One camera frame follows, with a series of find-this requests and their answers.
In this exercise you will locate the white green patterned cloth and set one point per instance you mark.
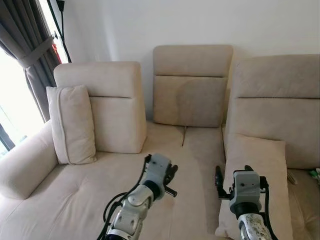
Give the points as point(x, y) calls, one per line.
point(315, 175)

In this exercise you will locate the grey curtain tieback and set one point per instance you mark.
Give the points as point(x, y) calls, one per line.
point(36, 51)

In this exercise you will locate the small red window item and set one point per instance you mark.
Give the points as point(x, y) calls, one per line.
point(58, 54)

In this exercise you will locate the grey curtain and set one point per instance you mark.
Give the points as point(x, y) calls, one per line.
point(25, 25)

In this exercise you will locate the beige sofa backrest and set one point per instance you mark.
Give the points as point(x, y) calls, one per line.
point(280, 105)
point(192, 85)
point(115, 110)

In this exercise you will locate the bright window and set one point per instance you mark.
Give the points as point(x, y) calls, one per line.
point(15, 100)

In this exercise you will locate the beige sofa pillow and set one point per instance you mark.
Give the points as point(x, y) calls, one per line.
point(262, 157)
point(72, 125)

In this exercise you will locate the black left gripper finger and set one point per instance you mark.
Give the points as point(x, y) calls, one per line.
point(173, 170)
point(172, 181)

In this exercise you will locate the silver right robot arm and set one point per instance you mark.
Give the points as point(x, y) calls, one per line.
point(250, 225)

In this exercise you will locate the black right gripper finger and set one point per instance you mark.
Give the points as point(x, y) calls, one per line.
point(219, 181)
point(250, 169)

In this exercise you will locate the black floor lamp stand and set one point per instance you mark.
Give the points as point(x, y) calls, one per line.
point(61, 5)

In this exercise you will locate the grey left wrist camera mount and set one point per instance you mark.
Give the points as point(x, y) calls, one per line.
point(157, 170)

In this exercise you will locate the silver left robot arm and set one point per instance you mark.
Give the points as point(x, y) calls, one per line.
point(132, 210)

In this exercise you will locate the beige fabric sofa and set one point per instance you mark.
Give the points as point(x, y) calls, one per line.
point(65, 190)

